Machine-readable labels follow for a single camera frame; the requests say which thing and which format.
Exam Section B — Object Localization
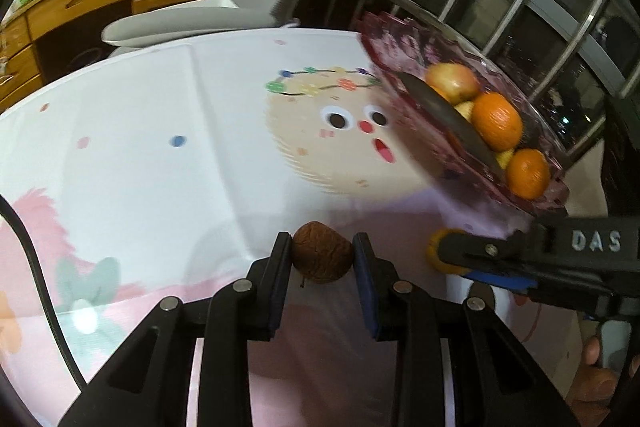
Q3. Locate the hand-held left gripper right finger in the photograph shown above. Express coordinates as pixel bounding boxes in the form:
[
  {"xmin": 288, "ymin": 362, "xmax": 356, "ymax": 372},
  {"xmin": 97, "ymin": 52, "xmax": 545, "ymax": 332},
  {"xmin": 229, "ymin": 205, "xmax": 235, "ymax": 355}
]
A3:
[{"xmin": 351, "ymin": 232, "xmax": 581, "ymax": 427}]

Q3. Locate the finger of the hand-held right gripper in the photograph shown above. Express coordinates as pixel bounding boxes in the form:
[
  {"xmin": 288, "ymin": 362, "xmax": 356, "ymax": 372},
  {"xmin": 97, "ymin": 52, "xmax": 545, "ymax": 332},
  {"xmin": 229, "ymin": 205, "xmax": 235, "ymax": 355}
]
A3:
[
  {"xmin": 462, "ymin": 269, "xmax": 538, "ymax": 294},
  {"xmin": 436, "ymin": 229, "xmax": 538, "ymax": 267}
]

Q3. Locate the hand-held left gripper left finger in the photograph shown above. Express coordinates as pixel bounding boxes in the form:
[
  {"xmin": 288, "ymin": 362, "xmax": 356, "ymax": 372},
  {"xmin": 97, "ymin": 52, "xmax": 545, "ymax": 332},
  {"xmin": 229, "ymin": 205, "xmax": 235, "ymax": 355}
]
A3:
[{"xmin": 57, "ymin": 232, "xmax": 293, "ymax": 427}]

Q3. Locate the orange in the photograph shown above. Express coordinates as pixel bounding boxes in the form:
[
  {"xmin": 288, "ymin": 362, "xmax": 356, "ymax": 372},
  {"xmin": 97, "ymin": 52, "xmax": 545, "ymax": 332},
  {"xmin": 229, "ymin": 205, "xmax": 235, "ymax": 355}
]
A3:
[
  {"xmin": 506, "ymin": 148, "xmax": 552, "ymax": 200},
  {"xmin": 471, "ymin": 92, "xmax": 524, "ymax": 152},
  {"xmin": 425, "ymin": 229, "xmax": 468, "ymax": 275}
]

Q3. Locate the wrinkled brown passion fruit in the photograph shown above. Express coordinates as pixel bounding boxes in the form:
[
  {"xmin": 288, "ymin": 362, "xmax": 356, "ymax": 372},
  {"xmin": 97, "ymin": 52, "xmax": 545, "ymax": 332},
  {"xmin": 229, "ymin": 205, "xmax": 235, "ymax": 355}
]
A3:
[{"xmin": 291, "ymin": 221, "xmax": 354, "ymax": 284}]

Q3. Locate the blackened banana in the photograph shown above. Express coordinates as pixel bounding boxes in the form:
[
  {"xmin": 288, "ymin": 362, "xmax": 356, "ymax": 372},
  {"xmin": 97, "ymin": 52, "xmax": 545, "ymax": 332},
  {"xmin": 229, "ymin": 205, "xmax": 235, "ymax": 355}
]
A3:
[{"xmin": 397, "ymin": 72, "xmax": 503, "ymax": 172}]

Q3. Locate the pink cut-glass plate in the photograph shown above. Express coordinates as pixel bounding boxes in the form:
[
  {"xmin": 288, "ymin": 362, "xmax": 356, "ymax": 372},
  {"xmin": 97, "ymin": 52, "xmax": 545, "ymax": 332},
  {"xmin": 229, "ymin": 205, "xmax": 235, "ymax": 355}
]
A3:
[{"xmin": 359, "ymin": 11, "xmax": 571, "ymax": 215}]

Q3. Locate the person's right hand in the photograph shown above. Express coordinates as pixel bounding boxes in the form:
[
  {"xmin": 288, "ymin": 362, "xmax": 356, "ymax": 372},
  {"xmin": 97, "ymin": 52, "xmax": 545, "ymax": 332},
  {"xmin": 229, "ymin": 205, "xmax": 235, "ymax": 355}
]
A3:
[{"xmin": 565, "ymin": 336, "xmax": 640, "ymax": 414}]

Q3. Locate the red apple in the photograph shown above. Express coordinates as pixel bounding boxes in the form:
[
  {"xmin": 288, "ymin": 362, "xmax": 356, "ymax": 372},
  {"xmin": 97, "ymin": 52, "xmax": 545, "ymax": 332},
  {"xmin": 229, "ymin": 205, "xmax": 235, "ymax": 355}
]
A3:
[{"xmin": 425, "ymin": 63, "xmax": 481, "ymax": 104}]

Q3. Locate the printed cartoon cloth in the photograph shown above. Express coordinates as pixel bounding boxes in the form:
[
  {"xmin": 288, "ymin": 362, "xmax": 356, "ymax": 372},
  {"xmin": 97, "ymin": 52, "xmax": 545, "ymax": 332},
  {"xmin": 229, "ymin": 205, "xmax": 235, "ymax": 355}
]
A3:
[{"xmin": 0, "ymin": 27, "xmax": 608, "ymax": 427}]

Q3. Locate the wooden drawer cabinet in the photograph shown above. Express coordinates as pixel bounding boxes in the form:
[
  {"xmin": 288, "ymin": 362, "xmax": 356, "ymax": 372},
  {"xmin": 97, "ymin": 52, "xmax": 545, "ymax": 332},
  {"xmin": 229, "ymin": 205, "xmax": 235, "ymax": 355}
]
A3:
[{"xmin": 0, "ymin": 0, "xmax": 221, "ymax": 112}]

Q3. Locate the black cable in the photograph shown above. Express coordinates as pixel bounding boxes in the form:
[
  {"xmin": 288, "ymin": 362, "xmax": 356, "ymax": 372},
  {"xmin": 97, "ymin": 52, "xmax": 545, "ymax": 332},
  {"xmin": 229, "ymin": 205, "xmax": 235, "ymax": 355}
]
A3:
[{"xmin": 0, "ymin": 194, "xmax": 86, "ymax": 393}]

